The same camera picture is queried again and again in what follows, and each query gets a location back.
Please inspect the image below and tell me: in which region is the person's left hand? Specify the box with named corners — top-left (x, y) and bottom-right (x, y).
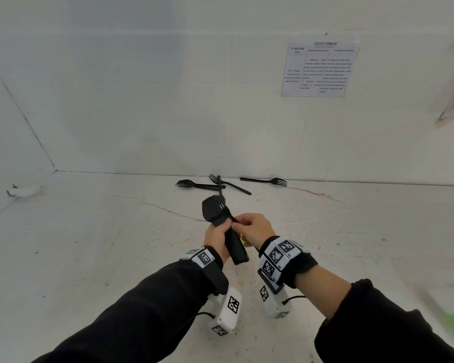
top-left (203, 218), bottom-right (237, 263)

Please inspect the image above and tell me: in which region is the person's right hand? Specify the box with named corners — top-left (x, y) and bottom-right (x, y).
top-left (231, 213), bottom-right (277, 251)

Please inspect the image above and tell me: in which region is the stack of black forks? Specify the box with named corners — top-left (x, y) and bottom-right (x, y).
top-left (201, 195), bottom-right (250, 266)

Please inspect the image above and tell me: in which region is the black plastic fork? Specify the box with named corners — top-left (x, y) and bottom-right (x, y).
top-left (216, 175), bottom-right (226, 208)
top-left (208, 173), bottom-right (252, 196)
top-left (240, 177), bottom-right (288, 187)
top-left (176, 179), bottom-right (226, 191)

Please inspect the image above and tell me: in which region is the clear plastic container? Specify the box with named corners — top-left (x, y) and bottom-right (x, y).
top-left (412, 285), bottom-right (454, 341)

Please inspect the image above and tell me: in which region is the person's left forearm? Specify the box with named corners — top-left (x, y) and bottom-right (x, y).
top-left (32, 260), bottom-right (220, 363)

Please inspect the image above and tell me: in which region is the black marker left wrist band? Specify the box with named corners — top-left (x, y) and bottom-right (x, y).
top-left (180, 245), bottom-right (230, 295)

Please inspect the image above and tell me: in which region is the black marker wrist band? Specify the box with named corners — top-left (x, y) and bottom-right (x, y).
top-left (180, 245), bottom-right (230, 295)
top-left (258, 236), bottom-right (318, 290)

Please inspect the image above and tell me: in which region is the black marker right wrist band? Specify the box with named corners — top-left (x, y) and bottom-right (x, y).
top-left (258, 236), bottom-right (318, 290)

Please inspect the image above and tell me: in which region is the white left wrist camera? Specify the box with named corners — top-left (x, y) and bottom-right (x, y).
top-left (210, 286), bottom-right (243, 337)

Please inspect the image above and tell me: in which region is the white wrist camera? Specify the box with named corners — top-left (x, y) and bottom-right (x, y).
top-left (210, 286), bottom-right (243, 337)
top-left (259, 279), bottom-right (293, 319)

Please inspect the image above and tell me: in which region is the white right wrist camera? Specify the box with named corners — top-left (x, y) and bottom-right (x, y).
top-left (259, 279), bottom-right (293, 319)

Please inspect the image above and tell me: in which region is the printed paper wall notice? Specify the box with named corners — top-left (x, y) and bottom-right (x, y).
top-left (280, 41), bottom-right (360, 98)

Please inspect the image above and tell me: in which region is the small white wall clip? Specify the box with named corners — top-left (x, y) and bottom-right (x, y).
top-left (6, 184), bottom-right (42, 197)

